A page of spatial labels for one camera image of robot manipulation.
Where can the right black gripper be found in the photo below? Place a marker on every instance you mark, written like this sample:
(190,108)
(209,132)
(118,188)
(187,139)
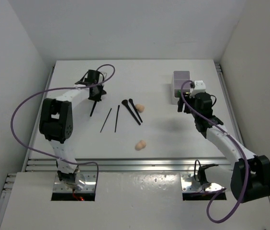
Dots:
(181,104)

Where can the black fan makeup brush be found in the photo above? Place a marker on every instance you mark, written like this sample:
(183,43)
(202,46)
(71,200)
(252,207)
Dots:
(93,107)

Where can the thin black eyeliner pencil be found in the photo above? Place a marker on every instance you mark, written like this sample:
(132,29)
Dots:
(103,125)

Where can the large black powder brush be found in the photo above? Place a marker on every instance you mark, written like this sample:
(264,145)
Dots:
(125,103)

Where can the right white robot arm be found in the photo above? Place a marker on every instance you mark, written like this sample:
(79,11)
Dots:
(250,177)

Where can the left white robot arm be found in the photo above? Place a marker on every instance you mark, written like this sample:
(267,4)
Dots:
(56,122)

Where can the upper beige makeup sponge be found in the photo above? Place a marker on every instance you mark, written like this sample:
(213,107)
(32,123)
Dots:
(140,108)

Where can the beige makeup sponge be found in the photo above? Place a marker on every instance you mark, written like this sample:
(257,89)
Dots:
(140,108)
(140,145)

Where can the lower beige makeup sponge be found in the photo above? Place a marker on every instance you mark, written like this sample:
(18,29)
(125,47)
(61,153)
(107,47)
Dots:
(140,145)

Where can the white organizer box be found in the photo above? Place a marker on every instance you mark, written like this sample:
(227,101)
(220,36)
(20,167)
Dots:
(178,78)

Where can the small black blending brush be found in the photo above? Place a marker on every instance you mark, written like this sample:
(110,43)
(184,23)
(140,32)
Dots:
(135,109)

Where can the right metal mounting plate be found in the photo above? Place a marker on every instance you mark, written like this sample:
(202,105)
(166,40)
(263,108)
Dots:
(190,186)

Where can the metal mounting plate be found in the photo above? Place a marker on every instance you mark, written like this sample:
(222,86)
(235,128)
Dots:
(84,183)
(190,186)

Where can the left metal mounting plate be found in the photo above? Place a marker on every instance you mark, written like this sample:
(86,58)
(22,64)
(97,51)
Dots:
(84,183)

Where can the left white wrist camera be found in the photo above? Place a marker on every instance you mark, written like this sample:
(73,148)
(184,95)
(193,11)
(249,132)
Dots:
(103,75)

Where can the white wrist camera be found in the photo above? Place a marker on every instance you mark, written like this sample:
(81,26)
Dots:
(197,86)
(103,75)

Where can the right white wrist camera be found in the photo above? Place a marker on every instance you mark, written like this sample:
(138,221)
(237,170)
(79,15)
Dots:
(197,86)

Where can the aluminium frame rail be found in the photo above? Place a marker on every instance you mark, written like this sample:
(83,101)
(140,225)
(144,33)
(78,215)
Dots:
(137,190)

